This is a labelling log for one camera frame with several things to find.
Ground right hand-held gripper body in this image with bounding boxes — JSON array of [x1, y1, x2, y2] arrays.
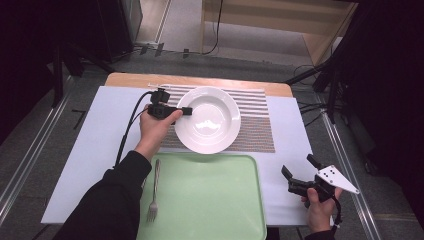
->
[[288, 164, 361, 204]]

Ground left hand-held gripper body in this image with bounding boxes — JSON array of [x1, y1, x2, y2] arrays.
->
[[147, 83, 188, 120]]

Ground white deep plate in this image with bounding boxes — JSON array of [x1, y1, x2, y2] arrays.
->
[[174, 85, 242, 155]]

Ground silver fork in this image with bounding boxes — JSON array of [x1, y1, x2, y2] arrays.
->
[[146, 158, 162, 223]]

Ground green plastic tray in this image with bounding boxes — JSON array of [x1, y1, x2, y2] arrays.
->
[[135, 152, 268, 240]]

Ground person's left hand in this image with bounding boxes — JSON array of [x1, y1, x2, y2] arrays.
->
[[134, 104, 184, 162]]

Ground person's right hand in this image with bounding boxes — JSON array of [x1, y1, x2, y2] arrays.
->
[[300, 186, 344, 234]]

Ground striped woven placemat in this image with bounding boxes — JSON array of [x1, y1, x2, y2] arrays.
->
[[159, 84, 276, 154]]

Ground black floor plugs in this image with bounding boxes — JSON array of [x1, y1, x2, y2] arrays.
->
[[139, 42, 191, 59]]

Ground white table cover sheet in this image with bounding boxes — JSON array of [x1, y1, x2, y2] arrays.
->
[[41, 85, 334, 227]]

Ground black tripod stand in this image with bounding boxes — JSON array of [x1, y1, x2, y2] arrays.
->
[[284, 0, 368, 124]]

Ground dark cabinet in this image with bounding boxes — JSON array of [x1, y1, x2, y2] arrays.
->
[[96, 0, 144, 63]]

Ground black metal stand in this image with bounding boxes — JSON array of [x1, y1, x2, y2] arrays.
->
[[49, 43, 116, 109]]

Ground light wooden shelf unit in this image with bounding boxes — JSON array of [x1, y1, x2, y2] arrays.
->
[[199, 0, 359, 67]]

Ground metal floor rail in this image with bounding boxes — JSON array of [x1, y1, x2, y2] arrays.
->
[[0, 76, 74, 224], [314, 94, 383, 240]]

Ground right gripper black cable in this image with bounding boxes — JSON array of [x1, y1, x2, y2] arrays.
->
[[329, 196, 343, 231]]

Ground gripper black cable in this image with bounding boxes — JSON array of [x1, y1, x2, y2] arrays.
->
[[114, 90, 158, 168], [329, 196, 343, 231]]

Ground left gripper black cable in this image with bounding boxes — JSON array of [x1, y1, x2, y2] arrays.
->
[[114, 90, 158, 168]]

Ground black floor cables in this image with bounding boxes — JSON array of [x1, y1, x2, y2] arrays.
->
[[293, 64, 334, 128]]

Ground black hanging cable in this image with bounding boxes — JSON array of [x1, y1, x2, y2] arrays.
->
[[201, 0, 224, 56]]

